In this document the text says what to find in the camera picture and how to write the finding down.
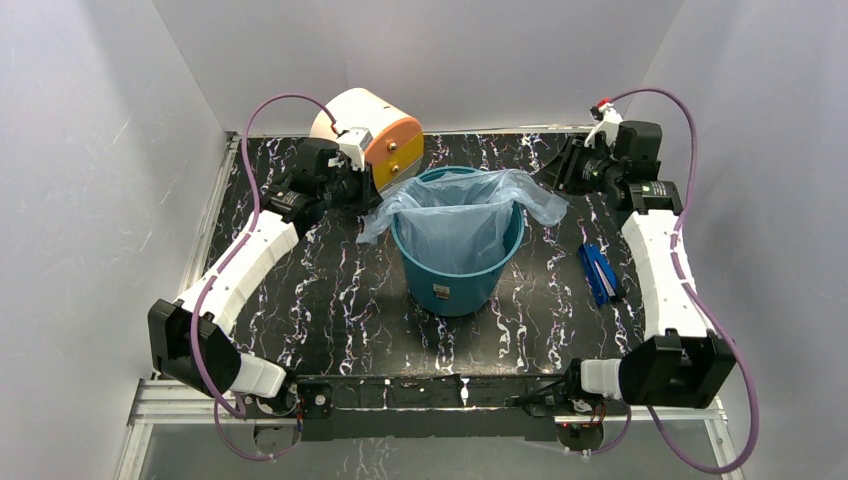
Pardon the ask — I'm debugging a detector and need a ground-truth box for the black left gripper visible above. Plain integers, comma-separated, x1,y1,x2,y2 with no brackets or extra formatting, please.
319,159,384,217

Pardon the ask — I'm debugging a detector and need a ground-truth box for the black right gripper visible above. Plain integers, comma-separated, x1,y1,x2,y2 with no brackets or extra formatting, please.
531,134,622,196

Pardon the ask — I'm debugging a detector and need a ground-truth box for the translucent blue plastic bag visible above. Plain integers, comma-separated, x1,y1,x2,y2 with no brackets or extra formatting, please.
356,169,568,274

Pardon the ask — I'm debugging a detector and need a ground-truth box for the teal plastic trash bin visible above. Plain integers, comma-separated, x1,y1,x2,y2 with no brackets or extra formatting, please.
390,167,525,317

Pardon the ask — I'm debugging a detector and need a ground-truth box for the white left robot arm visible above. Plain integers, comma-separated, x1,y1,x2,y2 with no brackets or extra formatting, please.
147,128,377,416

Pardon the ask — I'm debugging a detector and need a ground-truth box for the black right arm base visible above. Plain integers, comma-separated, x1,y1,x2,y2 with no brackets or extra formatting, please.
504,377,633,457

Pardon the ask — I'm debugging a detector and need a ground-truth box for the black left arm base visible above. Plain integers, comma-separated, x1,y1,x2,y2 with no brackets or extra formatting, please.
238,378,334,458

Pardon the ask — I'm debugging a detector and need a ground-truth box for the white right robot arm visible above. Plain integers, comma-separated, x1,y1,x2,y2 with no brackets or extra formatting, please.
537,121,736,414

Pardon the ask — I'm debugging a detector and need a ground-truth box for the round pastel drawer cabinet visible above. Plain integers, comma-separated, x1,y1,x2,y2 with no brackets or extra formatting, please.
309,87,424,193

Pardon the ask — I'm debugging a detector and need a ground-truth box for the blue stapler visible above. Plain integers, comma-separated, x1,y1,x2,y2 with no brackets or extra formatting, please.
577,243,625,306

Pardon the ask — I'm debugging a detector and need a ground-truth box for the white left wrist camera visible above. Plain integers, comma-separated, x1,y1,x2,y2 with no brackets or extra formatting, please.
336,127,373,171

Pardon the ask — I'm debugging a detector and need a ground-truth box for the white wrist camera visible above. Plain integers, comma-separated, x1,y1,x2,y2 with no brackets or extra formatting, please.
584,98,623,148
336,127,373,171

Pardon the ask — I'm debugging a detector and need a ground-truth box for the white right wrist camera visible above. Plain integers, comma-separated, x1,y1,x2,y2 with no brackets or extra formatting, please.
584,98,623,148

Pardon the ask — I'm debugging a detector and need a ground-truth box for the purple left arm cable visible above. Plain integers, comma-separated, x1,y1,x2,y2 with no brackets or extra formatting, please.
190,92,342,462

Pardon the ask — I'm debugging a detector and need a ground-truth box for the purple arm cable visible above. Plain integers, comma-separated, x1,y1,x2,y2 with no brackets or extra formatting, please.
190,92,342,462
592,87,761,476

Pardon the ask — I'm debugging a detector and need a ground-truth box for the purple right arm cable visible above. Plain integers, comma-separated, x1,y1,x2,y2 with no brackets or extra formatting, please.
592,87,761,476

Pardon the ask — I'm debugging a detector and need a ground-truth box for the aluminium frame rail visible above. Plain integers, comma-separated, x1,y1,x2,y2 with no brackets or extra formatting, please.
117,374,734,479

